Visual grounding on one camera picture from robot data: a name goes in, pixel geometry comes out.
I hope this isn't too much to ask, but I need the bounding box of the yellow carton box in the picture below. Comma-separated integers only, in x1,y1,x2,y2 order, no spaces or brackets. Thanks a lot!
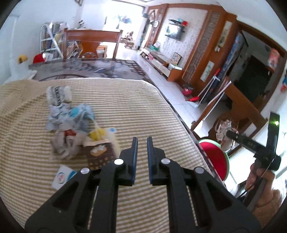
89,128,107,141

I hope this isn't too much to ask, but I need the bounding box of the grey plastic bag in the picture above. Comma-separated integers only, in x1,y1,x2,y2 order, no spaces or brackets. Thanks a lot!
46,103,75,132

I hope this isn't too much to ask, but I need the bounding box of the person right hand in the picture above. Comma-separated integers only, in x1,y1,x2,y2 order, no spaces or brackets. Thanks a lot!
244,161,284,227

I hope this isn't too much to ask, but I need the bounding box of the white blue card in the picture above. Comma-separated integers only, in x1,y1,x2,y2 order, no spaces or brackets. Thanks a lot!
51,165,76,190

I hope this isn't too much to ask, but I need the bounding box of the wooden carved chair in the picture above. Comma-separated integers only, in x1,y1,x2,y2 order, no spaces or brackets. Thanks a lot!
191,77,268,152

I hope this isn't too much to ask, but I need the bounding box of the crumpled red white wrapper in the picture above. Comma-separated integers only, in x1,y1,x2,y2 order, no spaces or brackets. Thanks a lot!
50,129,87,160

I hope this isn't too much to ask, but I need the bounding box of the striped yellow white cloth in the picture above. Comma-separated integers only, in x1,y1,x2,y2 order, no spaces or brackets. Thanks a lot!
1,78,207,232

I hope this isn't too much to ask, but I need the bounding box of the blue white crumpled wrapper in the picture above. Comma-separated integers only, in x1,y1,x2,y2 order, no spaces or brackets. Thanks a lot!
69,103,95,132

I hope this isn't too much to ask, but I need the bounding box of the red dustpan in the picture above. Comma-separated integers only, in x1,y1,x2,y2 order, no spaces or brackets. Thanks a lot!
187,96,200,103

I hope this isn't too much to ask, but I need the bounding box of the patterned paper cup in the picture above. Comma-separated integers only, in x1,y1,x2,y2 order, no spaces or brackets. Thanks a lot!
46,86,72,106

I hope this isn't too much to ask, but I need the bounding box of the framed picture on cabinet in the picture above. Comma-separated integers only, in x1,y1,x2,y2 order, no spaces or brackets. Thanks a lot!
171,52,182,66

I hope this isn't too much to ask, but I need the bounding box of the grey patterned table cover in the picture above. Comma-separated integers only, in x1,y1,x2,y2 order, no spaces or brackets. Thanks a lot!
29,58,153,84

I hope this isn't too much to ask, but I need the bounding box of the low tv cabinet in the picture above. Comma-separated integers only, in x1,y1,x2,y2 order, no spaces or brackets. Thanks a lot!
140,47,183,82

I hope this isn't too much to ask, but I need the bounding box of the red bag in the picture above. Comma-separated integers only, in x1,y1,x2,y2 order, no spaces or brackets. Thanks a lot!
33,53,45,64

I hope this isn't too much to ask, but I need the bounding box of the yellow tape roll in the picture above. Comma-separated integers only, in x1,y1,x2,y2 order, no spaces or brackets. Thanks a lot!
18,54,28,64

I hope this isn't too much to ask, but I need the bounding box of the wooden bench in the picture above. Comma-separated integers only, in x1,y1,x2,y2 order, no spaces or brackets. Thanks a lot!
63,28,123,60

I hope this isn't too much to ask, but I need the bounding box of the white metal rack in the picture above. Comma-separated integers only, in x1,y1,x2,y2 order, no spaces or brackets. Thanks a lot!
39,22,68,60

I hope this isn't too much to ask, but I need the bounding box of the wall television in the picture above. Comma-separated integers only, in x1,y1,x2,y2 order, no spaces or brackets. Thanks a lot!
165,23,184,40

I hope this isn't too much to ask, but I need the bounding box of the round wall clock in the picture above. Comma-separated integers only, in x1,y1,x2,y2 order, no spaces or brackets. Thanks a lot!
153,20,159,28

